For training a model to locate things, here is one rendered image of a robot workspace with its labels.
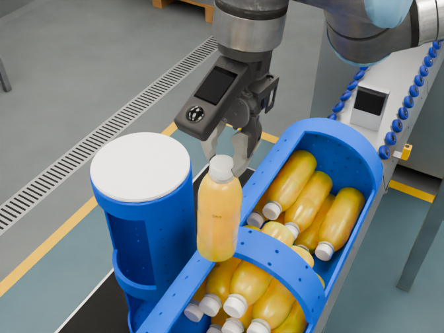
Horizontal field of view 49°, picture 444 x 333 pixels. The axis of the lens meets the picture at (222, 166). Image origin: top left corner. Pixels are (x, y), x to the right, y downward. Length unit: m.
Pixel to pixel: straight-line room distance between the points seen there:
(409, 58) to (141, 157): 1.22
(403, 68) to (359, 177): 0.86
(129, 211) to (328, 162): 0.54
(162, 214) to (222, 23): 0.82
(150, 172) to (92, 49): 2.75
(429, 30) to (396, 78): 1.34
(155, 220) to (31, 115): 2.21
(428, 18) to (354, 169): 0.69
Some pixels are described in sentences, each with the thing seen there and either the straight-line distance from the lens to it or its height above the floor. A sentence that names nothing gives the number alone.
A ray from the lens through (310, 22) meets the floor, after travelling 4.36.
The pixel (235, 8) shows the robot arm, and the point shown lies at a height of 1.72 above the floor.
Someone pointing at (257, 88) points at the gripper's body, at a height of 1.60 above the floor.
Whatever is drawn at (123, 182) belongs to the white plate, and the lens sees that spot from 1.35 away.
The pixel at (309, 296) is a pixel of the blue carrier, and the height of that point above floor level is 1.17.
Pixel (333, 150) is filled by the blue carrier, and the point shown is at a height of 1.14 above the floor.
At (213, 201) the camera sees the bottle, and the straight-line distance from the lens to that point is 0.76.
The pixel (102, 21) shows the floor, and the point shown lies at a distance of 4.43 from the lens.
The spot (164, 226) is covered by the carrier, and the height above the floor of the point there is 0.91.
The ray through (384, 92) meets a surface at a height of 1.08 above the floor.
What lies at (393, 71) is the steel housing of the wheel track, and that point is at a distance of 2.06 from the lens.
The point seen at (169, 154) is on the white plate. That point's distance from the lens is 1.41.
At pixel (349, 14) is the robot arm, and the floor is 1.74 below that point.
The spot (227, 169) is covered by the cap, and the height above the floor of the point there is 1.47.
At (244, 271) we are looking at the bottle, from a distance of 0.95.
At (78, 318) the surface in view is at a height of 0.15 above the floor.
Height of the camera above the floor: 1.98
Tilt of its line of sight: 44 degrees down
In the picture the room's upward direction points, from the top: straight up
